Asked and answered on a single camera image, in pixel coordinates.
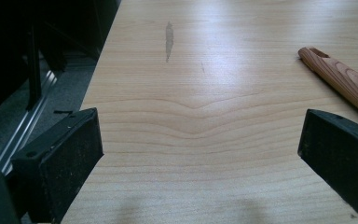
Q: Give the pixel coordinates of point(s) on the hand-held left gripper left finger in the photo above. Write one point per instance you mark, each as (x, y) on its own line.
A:
(65, 161)

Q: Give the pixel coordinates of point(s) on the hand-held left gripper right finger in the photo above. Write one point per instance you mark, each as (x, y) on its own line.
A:
(338, 155)

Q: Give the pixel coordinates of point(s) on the black stand post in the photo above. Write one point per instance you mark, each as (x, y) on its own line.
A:
(34, 71)

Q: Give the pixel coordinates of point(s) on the metal floor rail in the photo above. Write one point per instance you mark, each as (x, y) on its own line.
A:
(24, 127)

